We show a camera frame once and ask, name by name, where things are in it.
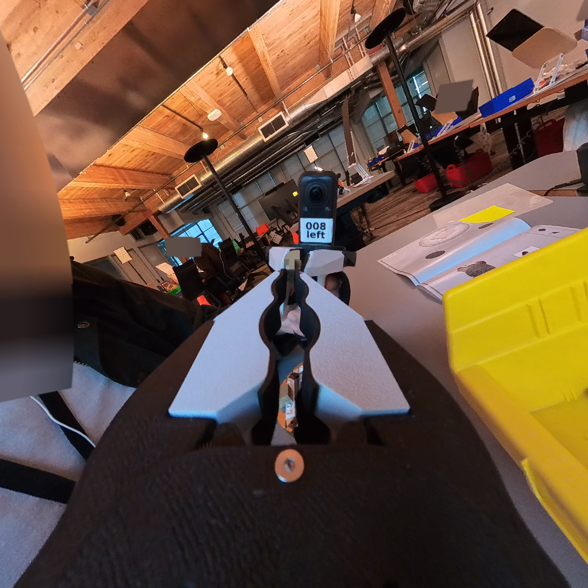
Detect grey hooded sweatshirt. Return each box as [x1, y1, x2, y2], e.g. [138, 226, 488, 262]
[0, 363, 138, 588]

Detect dark green jacket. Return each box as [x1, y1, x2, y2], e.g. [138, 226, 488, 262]
[71, 259, 203, 389]

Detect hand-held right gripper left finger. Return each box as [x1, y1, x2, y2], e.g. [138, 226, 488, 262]
[168, 271, 288, 445]

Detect black tablet on stand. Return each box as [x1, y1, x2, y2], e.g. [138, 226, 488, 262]
[485, 8, 577, 70]

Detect pale top table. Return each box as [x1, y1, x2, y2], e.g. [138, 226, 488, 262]
[337, 171, 397, 217]

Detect white earphone cable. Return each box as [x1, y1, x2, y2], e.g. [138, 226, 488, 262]
[30, 395, 97, 448]

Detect yellow sticky note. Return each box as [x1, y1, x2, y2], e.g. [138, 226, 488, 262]
[458, 205, 515, 224]

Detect yellow plastic bin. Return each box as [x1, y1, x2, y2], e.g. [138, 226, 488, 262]
[442, 226, 588, 563]

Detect metal air duct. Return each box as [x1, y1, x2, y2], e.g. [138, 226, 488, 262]
[156, 28, 478, 214]

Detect person's left forearm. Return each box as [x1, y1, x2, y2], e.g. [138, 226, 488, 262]
[152, 294, 230, 368]

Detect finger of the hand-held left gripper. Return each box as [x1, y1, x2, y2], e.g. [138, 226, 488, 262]
[301, 249, 345, 282]
[268, 247, 295, 273]

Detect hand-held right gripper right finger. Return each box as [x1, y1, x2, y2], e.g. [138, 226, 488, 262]
[294, 271, 411, 445]

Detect blue plastic bin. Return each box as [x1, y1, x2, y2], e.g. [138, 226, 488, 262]
[479, 78, 536, 116]

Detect black power cable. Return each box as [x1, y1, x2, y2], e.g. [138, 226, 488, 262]
[544, 180, 588, 197]

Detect black strap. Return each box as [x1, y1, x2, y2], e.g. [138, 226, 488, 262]
[0, 393, 97, 505]

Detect open instruction booklet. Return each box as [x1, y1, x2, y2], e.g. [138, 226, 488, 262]
[378, 216, 582, 304]

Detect person's left hand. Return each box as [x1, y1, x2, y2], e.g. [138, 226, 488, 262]
[278, 276, 343, 338]

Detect wooden top work table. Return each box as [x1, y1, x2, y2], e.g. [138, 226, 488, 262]
[393, 73, 588, 184]

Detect black office chair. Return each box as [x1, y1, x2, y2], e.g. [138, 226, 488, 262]
[172, 239, 258, 304]

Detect round toy brick model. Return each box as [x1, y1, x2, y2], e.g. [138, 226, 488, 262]
[277, 358, 305, 432]

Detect tan toy brick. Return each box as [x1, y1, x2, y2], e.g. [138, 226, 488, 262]
[284, 250, 305, 283]

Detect black monitor screen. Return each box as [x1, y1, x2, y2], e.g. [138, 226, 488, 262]
[258, 180, 299, 221]

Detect clear plastic sheet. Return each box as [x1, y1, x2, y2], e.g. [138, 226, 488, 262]
[432, 183, 554, 230]

